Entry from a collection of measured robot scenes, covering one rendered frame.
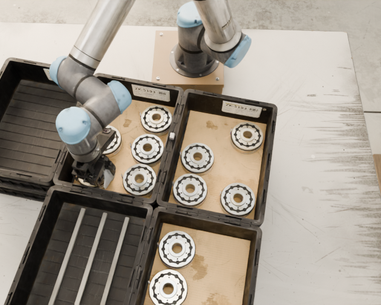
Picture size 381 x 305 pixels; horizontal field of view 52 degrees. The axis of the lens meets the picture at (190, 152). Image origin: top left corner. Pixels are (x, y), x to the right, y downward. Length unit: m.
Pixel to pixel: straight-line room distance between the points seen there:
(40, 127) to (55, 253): 0.43
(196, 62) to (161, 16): 1.39
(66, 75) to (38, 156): 0.39
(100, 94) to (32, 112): 0.50
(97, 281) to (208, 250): 0.32
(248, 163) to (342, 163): 0.39
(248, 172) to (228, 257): 0.27
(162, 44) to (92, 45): 0.60
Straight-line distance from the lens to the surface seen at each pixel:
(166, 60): 1.51
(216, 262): 1.15
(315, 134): 1.52
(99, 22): 1.01
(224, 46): 1.24
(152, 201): 1.09
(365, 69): 2.75
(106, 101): 0.95
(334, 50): 1.78
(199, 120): 1.32
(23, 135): 1.39
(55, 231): 1.23
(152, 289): 1.11
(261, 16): 2.85
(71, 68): 1.02
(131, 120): 1.33
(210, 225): 1.11
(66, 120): 0.92
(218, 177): 1.23
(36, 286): 1.21
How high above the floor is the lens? 1.96
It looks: 64 degrees down
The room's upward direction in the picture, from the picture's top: 2 degrees clockwise
